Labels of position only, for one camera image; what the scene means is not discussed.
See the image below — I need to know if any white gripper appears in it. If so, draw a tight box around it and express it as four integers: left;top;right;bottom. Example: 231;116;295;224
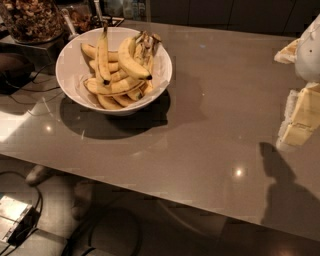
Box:
274;14;320;151

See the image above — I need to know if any yellow banana lower curved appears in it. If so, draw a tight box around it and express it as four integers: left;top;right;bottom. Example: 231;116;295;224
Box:
84;77;144;96

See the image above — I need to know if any yellow banana bottom front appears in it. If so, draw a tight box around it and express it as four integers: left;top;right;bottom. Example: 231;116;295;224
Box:
97;95;122;110

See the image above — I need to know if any upright yellow banana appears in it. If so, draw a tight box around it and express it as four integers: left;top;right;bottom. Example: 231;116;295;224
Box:
95;27;111;85

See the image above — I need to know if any white ceramic bowl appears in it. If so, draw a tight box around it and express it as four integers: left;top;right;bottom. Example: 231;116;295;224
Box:
56;28;172;116

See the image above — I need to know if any silver box on floor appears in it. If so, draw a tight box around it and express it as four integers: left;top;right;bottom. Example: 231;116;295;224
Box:
0;195;33;245

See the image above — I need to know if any white spoon handle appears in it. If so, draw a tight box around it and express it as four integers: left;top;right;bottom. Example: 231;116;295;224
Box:
61;8;79;41

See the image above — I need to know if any black floor cable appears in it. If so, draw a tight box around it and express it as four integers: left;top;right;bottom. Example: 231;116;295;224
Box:
61;206;143;256

